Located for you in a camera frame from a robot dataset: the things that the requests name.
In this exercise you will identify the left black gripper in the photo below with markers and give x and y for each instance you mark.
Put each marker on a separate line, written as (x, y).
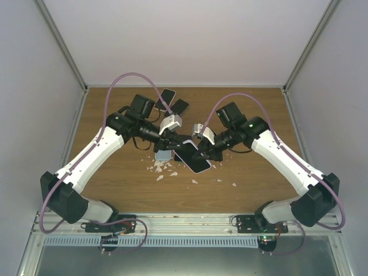
(166, 143)

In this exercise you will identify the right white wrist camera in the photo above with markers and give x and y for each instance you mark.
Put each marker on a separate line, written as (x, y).
(203, 132)

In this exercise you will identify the phone in grey case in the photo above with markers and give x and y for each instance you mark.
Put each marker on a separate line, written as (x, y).
(179, 107)

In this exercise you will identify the phone in white case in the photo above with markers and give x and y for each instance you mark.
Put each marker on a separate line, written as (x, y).
(167, 97)

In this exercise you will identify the phone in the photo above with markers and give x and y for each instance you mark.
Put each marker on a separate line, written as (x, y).
(167, 97)
(179, 107)
(189, 155)

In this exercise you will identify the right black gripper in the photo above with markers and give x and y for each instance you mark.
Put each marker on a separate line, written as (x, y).
(207, 149)

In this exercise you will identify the grey slotted cable duct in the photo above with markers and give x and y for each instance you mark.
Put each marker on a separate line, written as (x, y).
(155, 241)

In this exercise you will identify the light blue phone case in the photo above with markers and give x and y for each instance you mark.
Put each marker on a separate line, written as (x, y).
(163, 155)

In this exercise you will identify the white debris pile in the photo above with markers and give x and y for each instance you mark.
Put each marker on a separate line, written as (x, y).
(161, 169)

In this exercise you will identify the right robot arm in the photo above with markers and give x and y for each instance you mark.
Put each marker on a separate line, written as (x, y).
(317, 193)

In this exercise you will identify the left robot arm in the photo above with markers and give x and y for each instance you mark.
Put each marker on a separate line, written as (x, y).
(61, 191)

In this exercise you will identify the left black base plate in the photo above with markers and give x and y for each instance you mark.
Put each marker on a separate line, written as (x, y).
(125, 227)

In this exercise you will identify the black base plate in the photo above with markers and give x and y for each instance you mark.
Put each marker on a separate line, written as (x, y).
(125, 227)
(250, 223)

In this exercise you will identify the aluminium rail frame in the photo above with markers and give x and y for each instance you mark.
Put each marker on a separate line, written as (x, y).
(186, 224)

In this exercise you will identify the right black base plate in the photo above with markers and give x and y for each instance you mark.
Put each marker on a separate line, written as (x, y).
(250, 223)

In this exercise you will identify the black smartphone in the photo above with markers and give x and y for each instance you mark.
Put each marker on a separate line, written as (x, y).
(177, 159)

